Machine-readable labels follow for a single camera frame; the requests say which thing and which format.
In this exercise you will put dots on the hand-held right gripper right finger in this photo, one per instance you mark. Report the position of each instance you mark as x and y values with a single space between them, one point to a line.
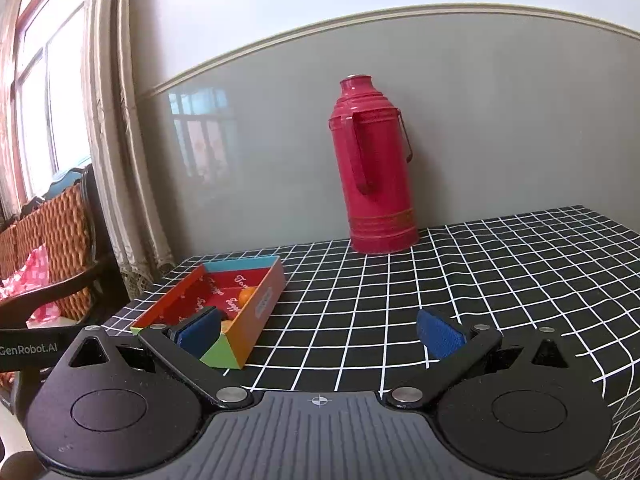
440 334

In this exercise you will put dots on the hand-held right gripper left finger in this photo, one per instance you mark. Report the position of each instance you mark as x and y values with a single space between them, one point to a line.
200 334

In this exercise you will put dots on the colourful cardboard box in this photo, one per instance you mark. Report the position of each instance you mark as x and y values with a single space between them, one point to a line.
260 305

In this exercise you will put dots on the pink checkered cloth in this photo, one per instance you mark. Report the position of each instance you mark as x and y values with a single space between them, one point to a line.
32 280

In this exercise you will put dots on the black white checkered tablecloth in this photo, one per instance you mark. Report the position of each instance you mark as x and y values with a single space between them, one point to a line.
500 285

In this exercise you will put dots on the wicker chair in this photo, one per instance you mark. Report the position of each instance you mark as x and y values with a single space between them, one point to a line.
65 235

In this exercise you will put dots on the red thermos flask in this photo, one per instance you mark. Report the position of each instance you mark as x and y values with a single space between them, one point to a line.
375 185

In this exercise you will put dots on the beige curtain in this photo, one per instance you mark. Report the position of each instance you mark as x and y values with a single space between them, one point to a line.
120 135

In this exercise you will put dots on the window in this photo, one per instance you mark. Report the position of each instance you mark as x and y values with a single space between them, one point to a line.
45 85

